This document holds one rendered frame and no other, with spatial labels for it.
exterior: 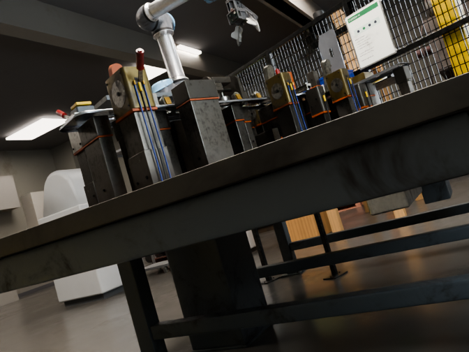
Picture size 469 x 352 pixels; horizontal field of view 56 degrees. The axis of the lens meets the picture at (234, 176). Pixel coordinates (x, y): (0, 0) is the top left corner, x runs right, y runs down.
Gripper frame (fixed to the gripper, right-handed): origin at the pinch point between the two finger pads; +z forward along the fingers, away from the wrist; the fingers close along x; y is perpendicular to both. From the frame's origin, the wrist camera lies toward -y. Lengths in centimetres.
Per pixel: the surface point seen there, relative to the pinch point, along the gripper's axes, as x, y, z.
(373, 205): 72, 56, 83
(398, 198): 78, 54, 83
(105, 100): -15, 74, 21
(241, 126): 18, 41, 46
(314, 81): -2.1, -42.8, 21.3
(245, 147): 18, 41, 53
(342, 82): 37, -6, 37
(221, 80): -3.3, 22.7, 18.7
